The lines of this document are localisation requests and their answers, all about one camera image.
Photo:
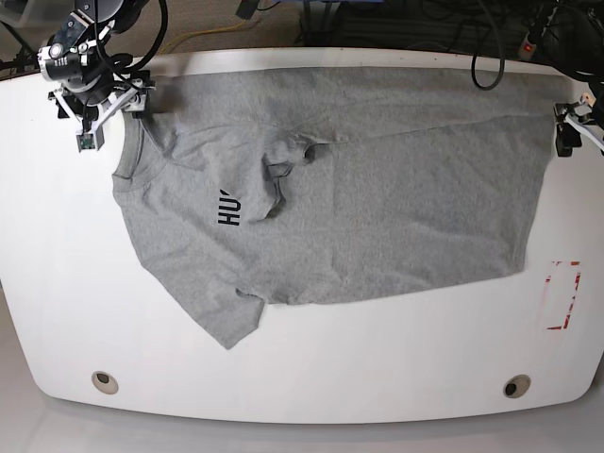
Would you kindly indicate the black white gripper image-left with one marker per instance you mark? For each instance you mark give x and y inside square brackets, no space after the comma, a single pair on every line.
[90,92]

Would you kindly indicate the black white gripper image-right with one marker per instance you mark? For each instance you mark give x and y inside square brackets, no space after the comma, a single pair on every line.
[578,120]

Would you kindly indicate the grey T-shirt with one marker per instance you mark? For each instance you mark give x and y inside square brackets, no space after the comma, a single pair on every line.
[331,185]

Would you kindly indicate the red tape marking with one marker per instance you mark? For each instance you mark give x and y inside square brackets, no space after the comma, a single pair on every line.
[560,294]

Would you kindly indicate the right table grommet hole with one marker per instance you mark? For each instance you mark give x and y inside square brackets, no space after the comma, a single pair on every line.
[517,386]

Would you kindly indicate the table grommet hole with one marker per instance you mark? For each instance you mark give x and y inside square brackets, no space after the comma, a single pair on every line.
[517,386]
[105,383]

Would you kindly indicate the left table grommet hole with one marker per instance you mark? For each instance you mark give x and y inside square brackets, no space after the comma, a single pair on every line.
[105,383]

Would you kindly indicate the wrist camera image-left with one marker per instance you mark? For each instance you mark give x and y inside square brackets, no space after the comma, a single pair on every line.
[92,140]

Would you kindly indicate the black arm cable image-left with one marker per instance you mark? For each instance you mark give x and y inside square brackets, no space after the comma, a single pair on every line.
[118,62]

